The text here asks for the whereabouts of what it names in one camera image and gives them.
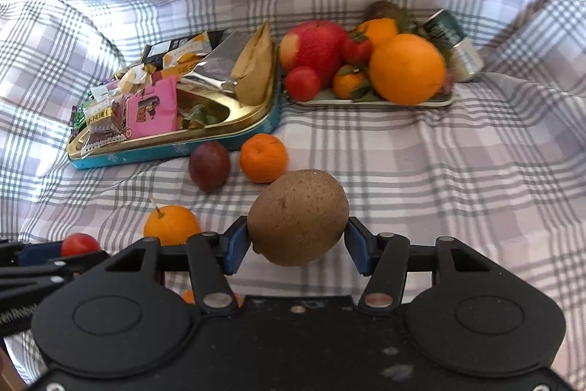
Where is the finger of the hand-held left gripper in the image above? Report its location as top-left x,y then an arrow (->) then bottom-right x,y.
0,250 -> 111,296
0,240 -> 65,258

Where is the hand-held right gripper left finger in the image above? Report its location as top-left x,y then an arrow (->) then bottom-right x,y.
105,217 -> 252,309

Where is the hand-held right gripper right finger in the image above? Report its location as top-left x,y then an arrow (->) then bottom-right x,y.
344,217 -> 493,310

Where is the red cherry tomato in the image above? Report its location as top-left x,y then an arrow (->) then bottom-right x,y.
284,66 -> 322,102
60,233 -> 101,258

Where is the brown kiwi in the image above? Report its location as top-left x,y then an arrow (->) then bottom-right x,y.
247,170 -> 350,267
365,0 -> 413,30

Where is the dark purple plum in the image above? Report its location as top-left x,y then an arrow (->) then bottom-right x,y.
189,141 -> 231,192
442,66 -> 459,96

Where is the grey plaid blanket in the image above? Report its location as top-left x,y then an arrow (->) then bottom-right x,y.
0,0 -> 586,387

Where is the blue snack tin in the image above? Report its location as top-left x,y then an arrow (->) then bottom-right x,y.
65,43 -> 282,170

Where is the green candy wrapper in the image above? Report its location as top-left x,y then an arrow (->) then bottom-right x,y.
70,100 -> 92,133

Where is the purple and white candy packet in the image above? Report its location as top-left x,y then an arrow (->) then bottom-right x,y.
85,95 -> 126,144

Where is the white plate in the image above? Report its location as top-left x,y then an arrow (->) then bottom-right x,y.
286,86 -> 461,108

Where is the pink snack packet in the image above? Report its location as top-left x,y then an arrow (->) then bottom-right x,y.
123,76 -> 180,140

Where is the small tangerine with leaves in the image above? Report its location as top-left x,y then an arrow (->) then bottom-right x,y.
332,66 -> 371,99

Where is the brown paper bag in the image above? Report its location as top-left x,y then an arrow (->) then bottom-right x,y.
230,21 -> 275,105

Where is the large orange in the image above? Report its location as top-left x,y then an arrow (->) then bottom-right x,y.
369,33 -> 448,106

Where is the red tomato with green calyx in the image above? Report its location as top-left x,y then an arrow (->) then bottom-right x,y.
341,30 -> 374,66

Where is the yellow snack packet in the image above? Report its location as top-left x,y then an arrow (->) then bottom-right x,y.
162,31 -> 214,69

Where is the red apple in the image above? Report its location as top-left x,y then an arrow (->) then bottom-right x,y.
279,20 -> 351,89

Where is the black snack packet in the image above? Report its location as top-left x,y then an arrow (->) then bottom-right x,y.
142,38 -> 184,64

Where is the green and white can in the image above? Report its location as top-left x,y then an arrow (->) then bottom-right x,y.
421,8 -> 485,84

